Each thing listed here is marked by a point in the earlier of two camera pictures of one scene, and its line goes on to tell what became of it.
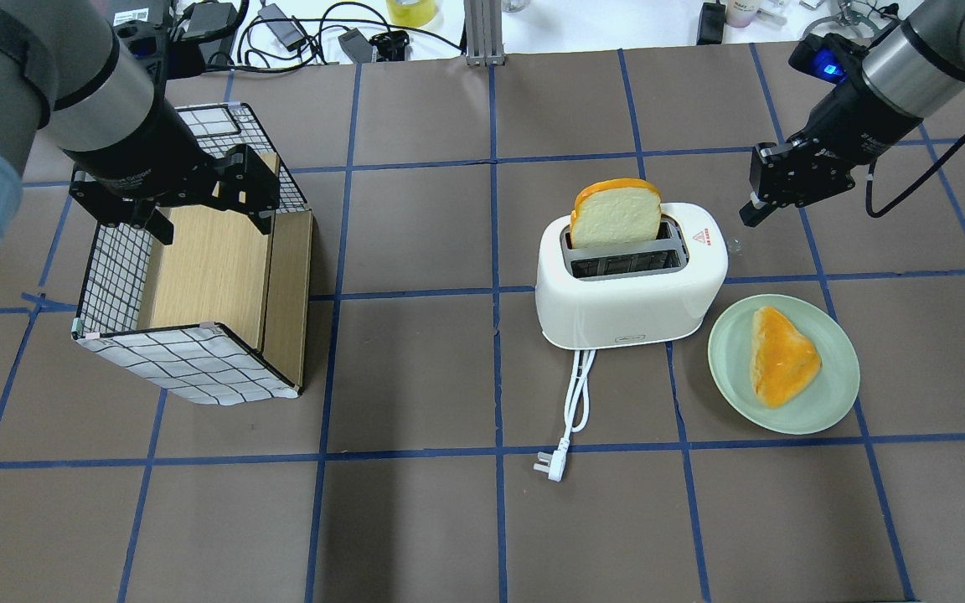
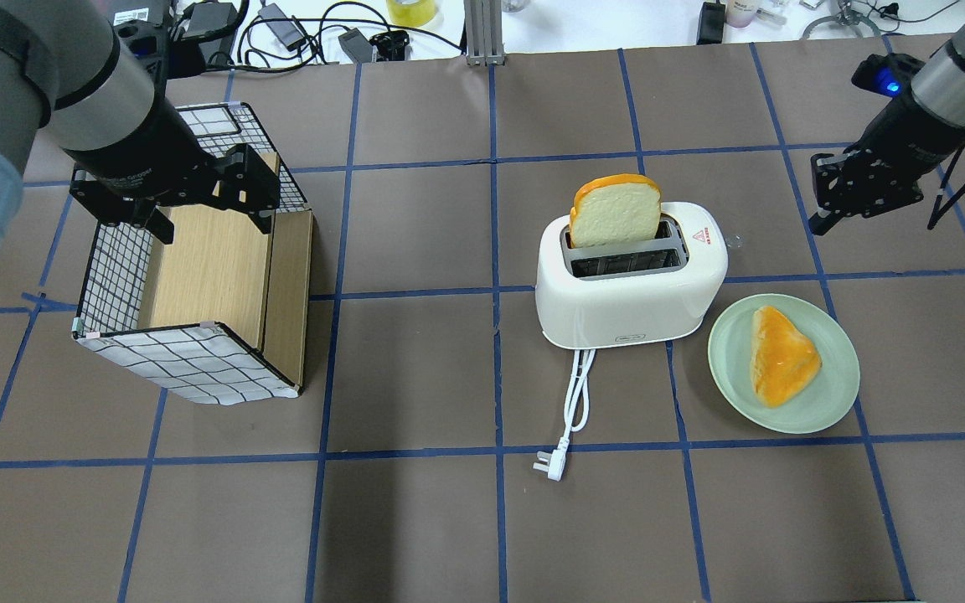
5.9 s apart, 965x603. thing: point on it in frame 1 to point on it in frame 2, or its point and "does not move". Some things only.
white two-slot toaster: [633, 295] does not move
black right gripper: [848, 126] to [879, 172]
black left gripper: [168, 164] does not move
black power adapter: [287, 32] does not move
